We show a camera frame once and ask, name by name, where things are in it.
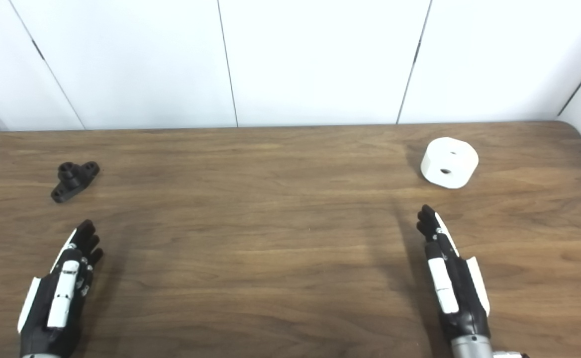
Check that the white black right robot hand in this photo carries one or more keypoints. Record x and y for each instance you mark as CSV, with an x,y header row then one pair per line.
x,y
462,293

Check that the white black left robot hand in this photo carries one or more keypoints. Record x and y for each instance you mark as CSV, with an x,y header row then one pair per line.
x,y
47,303

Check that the black flanged holder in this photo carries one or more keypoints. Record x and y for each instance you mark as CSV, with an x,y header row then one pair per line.
x,y
73,182

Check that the round white piece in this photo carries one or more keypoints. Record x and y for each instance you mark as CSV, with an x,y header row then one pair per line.
x,y
449,161

